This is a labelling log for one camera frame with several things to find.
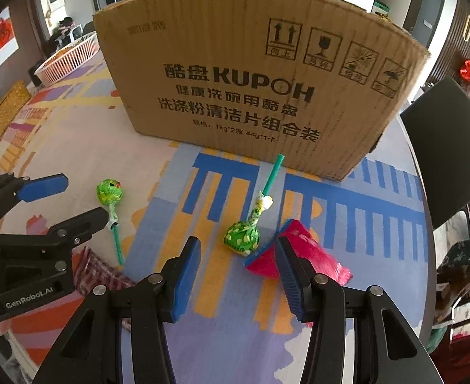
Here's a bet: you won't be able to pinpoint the brown cardboard box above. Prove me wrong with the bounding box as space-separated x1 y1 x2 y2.
93 0 429 181

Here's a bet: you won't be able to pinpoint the colourful patterned table mat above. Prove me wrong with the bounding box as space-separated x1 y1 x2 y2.
0 56 432 383

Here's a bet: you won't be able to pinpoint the wooden chair with red clothes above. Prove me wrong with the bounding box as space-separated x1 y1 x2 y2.
426 239 470 383

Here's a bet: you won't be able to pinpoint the yellow woven tissue box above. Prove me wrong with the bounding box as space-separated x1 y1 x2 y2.
0 81 31 141

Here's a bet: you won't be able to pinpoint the large green lollipop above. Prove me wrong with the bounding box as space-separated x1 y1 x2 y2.
224 154 284 257

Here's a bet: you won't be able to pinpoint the small green lollipop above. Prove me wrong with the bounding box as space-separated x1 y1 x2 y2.
96 179 125 265

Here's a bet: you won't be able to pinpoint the black chair right side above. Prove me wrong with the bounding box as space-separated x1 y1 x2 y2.
401 77 470 229

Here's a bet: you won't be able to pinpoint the maroon striped snack bar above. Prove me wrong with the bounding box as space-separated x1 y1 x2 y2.
72 246 138 333

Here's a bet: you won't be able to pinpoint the oranges in basket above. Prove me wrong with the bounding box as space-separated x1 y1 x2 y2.
53 47 73 58

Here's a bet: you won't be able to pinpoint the white basket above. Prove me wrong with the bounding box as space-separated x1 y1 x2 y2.
35 31 100 87

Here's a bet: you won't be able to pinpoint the dark hallway door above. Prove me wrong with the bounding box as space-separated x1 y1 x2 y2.
402 0 445 46

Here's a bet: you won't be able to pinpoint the red paper door decoration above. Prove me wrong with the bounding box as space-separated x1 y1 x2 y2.
0 7 19 67

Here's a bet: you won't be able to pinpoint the pink snack packet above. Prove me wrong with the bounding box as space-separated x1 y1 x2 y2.
244 219 353 286

